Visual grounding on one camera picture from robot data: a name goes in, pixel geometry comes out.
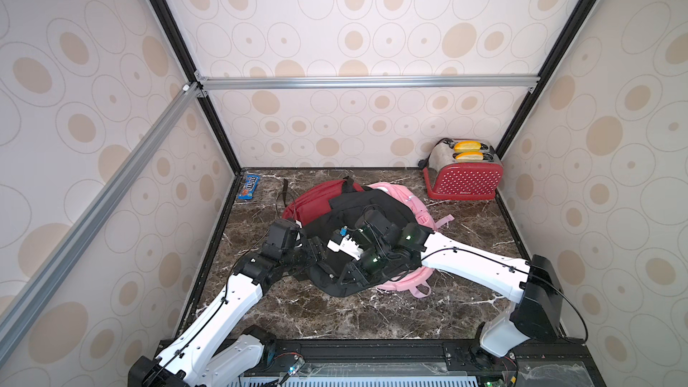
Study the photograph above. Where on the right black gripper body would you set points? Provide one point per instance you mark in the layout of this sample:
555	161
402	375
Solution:
371	247

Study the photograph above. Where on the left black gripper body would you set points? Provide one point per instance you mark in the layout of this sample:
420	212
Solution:
306	253

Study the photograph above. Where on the red backpack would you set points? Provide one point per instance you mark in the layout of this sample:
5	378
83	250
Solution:
315	203

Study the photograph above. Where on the black backpack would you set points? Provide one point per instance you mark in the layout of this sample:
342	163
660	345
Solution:
377	222

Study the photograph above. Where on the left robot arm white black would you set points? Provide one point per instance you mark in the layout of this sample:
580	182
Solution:
196	357

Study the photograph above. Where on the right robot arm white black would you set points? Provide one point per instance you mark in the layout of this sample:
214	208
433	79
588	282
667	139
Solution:
531	286

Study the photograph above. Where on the pink backpack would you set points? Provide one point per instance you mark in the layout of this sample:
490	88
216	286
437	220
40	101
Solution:
416	281

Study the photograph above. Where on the blue candy packet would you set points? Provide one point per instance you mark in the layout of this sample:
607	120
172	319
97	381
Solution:
249	187

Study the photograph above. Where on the red polka dot toaster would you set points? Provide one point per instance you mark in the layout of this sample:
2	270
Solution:
447	179

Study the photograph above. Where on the front yellow toast slice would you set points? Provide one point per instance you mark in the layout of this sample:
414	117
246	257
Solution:
468	156

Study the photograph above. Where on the yellow toast slice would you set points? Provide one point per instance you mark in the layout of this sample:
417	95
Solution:
468	146
468	156

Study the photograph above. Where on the rear yellow toast slice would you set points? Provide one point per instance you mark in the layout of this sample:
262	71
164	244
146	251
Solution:
468	146

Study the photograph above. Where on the diagonal aluminium bar left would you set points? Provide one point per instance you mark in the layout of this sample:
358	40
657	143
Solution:
34	297

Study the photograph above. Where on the horizontal aluminium bar rear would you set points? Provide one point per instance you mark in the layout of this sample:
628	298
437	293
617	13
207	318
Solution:
368	82

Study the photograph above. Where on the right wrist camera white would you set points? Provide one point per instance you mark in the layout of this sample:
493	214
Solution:
342	241

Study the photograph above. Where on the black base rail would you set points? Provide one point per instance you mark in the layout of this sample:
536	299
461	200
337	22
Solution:
420	363

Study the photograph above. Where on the black frame post left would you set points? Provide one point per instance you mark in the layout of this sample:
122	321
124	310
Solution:
174	37

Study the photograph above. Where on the black frame post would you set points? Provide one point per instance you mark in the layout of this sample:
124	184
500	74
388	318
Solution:
174	37
580	13

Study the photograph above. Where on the black frame post right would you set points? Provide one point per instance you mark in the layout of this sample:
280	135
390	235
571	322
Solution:
580	13

